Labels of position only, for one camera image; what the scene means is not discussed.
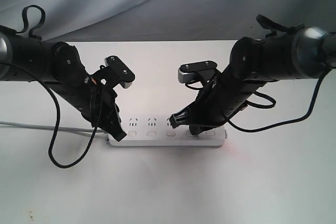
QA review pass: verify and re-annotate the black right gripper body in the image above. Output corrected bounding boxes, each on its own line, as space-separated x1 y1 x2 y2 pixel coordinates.
183 82 228 127

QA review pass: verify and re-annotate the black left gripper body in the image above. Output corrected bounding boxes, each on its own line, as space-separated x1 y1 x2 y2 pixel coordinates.
89 65 121 130

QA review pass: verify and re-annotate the white power strip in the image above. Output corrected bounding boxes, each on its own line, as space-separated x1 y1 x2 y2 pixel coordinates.
107 115 227 147

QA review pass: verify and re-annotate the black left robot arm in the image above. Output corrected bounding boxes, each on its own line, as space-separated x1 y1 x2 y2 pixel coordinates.
1 26 135 141

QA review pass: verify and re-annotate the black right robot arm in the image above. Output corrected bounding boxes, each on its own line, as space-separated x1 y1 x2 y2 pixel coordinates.
169 27 335 135

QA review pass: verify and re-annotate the grey backdrop cloth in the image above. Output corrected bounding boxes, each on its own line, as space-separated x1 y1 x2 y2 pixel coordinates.
1 0 335 41

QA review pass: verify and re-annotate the black right camera cable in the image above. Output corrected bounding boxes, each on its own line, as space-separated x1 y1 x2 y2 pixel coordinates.
184 66 336 132

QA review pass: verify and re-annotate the black camera cable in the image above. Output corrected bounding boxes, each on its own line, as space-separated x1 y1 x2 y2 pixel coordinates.
184 66 336 132
0 62 116 168

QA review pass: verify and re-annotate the black left camera cable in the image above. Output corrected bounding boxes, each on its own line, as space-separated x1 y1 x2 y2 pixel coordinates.
0 62 116 168

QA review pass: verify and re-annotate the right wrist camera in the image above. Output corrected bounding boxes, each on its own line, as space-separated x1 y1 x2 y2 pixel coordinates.
178 60 217 83

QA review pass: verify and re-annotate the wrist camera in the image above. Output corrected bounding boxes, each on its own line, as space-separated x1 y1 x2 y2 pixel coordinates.
178 60 217 83
105 56 135 89

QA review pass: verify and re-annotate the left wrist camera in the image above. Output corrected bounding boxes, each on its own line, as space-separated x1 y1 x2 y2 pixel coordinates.
105 56 135 89

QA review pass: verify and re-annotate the grey power cord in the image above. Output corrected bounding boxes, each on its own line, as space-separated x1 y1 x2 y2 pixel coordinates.
0 120 109 136

